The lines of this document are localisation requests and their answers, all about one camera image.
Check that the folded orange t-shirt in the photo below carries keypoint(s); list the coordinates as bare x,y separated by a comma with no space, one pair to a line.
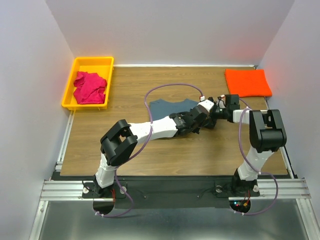
247,83

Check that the magenta t-shirt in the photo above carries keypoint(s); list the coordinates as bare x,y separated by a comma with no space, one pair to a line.
89,88

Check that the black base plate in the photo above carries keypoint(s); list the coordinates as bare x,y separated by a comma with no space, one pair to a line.
170,192

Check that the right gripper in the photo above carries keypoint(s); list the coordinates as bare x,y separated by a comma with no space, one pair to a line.
215,113

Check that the grey-blue t-shirt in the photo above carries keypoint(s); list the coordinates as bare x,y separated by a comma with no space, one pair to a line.
161,108

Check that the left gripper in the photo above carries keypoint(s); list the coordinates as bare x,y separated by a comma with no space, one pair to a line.
202,119

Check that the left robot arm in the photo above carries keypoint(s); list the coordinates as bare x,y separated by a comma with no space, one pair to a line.
118,144

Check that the yellow plastic bin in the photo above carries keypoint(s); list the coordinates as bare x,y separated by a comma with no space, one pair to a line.
102,65

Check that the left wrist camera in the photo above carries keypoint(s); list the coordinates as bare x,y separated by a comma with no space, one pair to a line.
206,106

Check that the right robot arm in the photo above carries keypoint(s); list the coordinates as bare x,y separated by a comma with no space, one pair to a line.
267,135

